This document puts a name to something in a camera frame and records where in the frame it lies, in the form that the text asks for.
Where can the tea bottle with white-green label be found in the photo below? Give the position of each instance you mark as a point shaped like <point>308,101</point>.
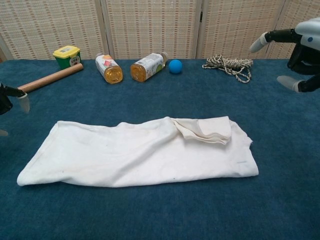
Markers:
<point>147,66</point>

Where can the dark blue table cloth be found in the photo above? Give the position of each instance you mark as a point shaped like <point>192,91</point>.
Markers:
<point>125,212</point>

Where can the wooden rolling pin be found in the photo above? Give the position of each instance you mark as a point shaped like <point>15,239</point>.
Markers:
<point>55,77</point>

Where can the blue ball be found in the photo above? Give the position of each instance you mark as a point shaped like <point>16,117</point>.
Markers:
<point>175,66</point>

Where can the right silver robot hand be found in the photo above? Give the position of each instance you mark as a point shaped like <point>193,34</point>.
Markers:
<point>310,37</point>

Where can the woven bamboo screen panel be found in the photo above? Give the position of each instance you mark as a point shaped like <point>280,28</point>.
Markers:
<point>282,37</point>
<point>50,27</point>
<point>240,27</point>
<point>152,27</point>

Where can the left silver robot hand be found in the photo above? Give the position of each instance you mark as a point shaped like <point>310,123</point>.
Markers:
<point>5,100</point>

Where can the tea bottle with orange label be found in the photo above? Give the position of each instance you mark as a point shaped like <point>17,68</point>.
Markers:
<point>110,67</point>

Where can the white T-shirt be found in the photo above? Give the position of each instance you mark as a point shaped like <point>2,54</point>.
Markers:
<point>125,155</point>

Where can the green container with yellow lid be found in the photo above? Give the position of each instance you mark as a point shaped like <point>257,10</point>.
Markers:
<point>66,53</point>

